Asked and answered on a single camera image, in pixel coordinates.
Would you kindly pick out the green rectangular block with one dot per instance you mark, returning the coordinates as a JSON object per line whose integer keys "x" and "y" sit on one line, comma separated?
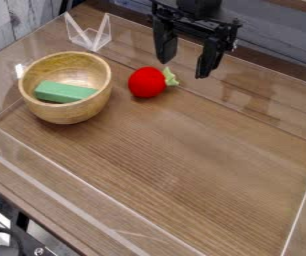
{"x": 61, "y": 93}

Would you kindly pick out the black metal table bracket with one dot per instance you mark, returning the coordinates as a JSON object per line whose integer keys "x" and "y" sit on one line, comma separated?
{"x": 32, "y": 246}

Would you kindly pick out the red plush radish toy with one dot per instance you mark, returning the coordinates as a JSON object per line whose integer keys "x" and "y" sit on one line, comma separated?
{"x": 148, "y": 81}

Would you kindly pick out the clear acrylic enclosure wall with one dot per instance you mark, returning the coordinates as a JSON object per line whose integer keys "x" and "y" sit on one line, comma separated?
{"x": 191, "y": 174}

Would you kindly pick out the brown wooden bowl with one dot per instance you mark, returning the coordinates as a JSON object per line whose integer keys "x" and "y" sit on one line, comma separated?
{"x": 74, "y": 68}

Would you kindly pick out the clear acrylic corner bracket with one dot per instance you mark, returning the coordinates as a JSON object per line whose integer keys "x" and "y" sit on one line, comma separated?
{"x": 92, "y": 39}

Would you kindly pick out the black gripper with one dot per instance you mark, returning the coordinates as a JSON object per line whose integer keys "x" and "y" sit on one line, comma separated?
{"x": 200, "y": 18}

